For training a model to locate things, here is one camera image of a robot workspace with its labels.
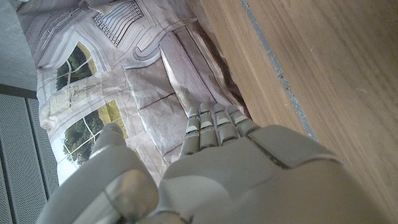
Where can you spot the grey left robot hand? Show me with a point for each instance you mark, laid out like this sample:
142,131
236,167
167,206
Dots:
248,180

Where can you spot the grey tape outline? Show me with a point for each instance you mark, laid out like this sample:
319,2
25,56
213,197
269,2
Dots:
280,73

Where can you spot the printed living room backdrop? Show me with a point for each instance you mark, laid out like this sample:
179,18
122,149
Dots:
140,71

